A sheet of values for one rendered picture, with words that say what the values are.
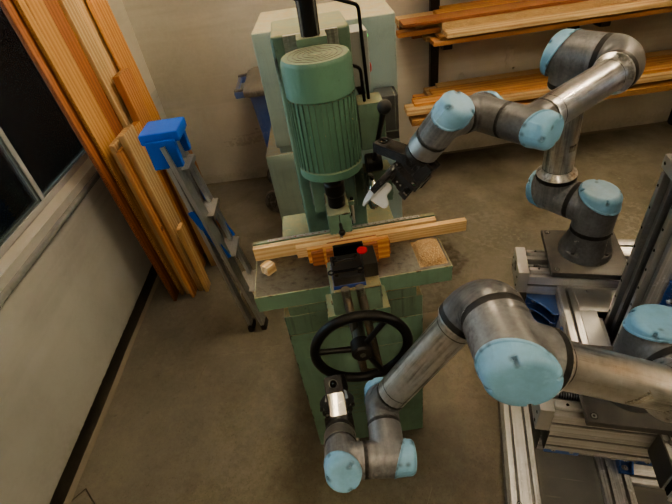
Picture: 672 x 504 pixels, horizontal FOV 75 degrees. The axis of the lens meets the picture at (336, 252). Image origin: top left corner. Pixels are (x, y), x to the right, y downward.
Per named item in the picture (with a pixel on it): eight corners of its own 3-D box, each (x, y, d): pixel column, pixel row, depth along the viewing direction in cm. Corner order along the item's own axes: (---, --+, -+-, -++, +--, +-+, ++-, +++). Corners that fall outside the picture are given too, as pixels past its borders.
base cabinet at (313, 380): (319, 446, 185) (287, 338, 141) (311, 341, 231) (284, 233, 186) (424, 429, 186) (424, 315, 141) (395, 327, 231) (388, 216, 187)
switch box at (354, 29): (352, 87, 138) (346, 32, 128) (348, 78, 145) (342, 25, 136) (371, 84, 138) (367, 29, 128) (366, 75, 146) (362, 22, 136)
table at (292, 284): (256, 336, 126) (251, 322, 122) (259, 268, 150) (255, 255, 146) (463, 302, 126) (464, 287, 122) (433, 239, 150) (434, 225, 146)
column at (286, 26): (310, 245, 163) (267, 37, 118) (307, 213, 180) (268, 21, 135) (369, 235, 163) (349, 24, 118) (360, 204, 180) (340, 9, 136)
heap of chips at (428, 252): (420, 267, 131) (420, 260, 129) (410, 242, 141) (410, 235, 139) (448, 263, 131) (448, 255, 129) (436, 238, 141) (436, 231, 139)
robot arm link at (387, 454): (410, 415, 96) (360, 418, 96) (420, 467, 88) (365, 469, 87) (407, 434, 101) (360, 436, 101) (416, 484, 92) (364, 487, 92)
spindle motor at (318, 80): (302, 189, 117) (278, 69, 98) (299, 159, 131) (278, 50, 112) (367, 178, 117) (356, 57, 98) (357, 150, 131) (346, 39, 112)
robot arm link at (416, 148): (409, 132, 94) (431, 119, 98) (400, 145, 98) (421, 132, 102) (433, 157, 93) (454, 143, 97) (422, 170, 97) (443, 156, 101)
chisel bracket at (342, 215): (330, 239, 133) (327, 216, 128) (326, 214, 144) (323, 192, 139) (354, 235, 133) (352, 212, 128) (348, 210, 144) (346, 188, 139)
